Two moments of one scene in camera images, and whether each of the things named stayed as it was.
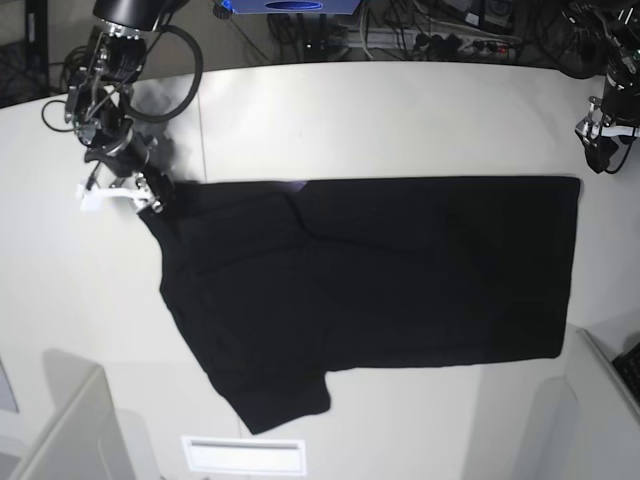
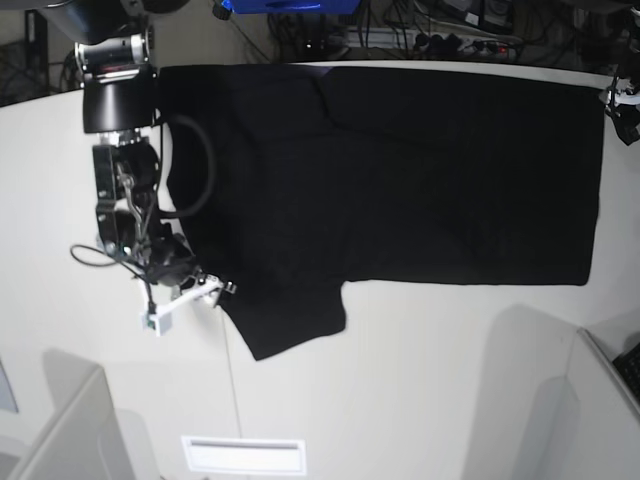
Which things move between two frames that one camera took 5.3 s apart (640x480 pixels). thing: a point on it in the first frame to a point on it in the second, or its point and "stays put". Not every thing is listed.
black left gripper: (129, 153) to (168, 260)
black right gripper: (598, 147) to (626, 121)
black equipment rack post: (36, 63) stays put
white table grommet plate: (245, 455) stays put
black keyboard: (628, 364) stays put
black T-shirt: (277, 283) to (289, 181)
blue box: (294, 7) stays put
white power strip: (422, 41) stays put
